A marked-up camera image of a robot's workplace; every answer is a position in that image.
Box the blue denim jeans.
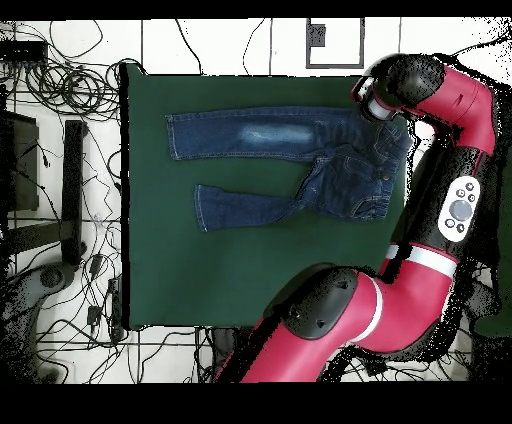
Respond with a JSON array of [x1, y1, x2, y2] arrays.
[[165, 105, 414, 234]]

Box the flat black box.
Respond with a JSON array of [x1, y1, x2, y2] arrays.
[[0, 39, 49, 64]]

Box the dark green table cloth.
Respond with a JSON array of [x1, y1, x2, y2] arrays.
[[119, 63, 417, 331]]

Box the grey office chair base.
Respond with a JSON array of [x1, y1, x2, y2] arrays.
[[0, 261, 78, 384], [463, 277, 503, 323]]

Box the green cloth sheet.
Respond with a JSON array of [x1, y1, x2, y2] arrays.
[[473, 151, 512, 338]]

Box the black stand foot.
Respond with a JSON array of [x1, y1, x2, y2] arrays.
[[5, 119, 88, 267]]

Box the black power strip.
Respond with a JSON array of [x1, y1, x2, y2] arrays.
[[106, 275, 124, 342]]

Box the dark box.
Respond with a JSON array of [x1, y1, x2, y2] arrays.
[[0, 110, 41, 213]]

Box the grey square frame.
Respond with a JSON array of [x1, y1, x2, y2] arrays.
[[305, 17, 366, 70]]

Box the coil of black cables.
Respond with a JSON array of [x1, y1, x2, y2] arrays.
[[23, 58, 122, 122]]

